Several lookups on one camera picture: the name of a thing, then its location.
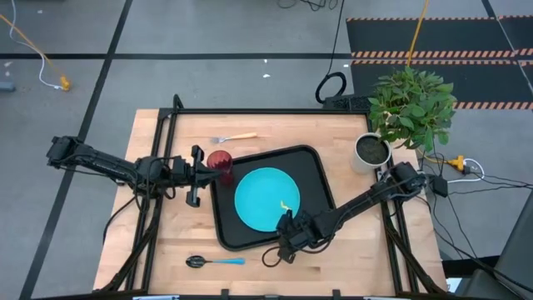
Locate fork with orange handle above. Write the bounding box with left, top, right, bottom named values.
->
left=210, top=132, right=258, bottom=145

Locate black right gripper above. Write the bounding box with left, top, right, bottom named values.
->
left=276, top=208, right=321, bottom=264

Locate black hanging cable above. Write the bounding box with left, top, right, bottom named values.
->
left=315, top=0, right=348, bottom=106

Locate yellow floor cable with plug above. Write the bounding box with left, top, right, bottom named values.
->
left=0, top=13, right=72, bottom=93

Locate yellow hanging cable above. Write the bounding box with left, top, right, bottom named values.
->
left=406, top=0, right=431, bottom=68

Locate white power cable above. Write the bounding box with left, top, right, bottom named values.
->
left=447, top=157, right=487, bottom=185

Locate spoon with blue handle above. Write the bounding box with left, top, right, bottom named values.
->
left=185, top=255, right=247, bottom=269

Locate black mat with striped edges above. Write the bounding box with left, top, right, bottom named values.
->
left=351, top=59, right=533, bottom=111
left=346, top=15, right=533, bottom=59

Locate black cable bundle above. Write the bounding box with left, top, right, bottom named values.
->
left=276, top=0, right=339, bottom=13

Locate white plant pot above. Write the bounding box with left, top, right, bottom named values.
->
left=351, top=132, right=393, bottom=176

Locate black power adapter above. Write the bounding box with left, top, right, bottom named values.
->
left=428, top=174, right=450, bottom=198

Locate dark grey chair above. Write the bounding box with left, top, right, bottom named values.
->
left=456, top=189, right=533, bottom=300

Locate teal round plate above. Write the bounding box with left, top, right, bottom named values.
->
left=233, top=167, right=301, bottom=233

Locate black perforated box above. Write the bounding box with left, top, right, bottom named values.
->
left=322, top=94, right=372, bottom=112

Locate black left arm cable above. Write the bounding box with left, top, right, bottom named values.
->
left=102, top=156, right=181, bottom=245

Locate green leafy plant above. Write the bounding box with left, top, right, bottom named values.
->
left=367, top=65, right=458, bottom=153

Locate black aluminium table frame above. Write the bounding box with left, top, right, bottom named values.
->
left=99, top=93, right=449, bottom=295

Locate red translucent cup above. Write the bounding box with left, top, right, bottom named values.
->
left=207, top=149, right=235, bottom=187

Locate white floor cable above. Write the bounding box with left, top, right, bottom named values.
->
left=8, top=0, right=64, bottom=91

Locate yellow power plug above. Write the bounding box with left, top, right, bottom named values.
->
left=446, top=154, right=466, bottom=173

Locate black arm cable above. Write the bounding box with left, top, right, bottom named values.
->
left=102, top=156, right=181, bottom=245
left=261, top=245, right=293, bottom=268

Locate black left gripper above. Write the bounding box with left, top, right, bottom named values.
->
left=172, top=144, right=225, bottom=208

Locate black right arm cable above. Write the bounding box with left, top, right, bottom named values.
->
left=261, top=245, right=293, bottom=268

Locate black plastic tray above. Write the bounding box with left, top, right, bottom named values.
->
left=209, top=144, right=336, bottom=253

